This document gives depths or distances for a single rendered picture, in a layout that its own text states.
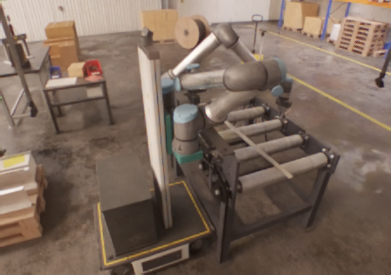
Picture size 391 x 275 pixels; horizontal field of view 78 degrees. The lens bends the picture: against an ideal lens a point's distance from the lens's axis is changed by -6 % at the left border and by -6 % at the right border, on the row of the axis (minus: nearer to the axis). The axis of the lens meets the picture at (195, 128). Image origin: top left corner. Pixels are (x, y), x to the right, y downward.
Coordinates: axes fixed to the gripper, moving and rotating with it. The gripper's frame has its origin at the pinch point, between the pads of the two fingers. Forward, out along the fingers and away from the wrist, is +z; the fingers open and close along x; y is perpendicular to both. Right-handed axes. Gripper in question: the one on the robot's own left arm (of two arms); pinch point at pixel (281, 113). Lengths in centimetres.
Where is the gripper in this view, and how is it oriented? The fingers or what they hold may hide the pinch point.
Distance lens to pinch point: 232.8
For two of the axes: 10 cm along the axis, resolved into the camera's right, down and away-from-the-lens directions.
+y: 7.7, -3.4, 5.5
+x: -6.4, -4.0, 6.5
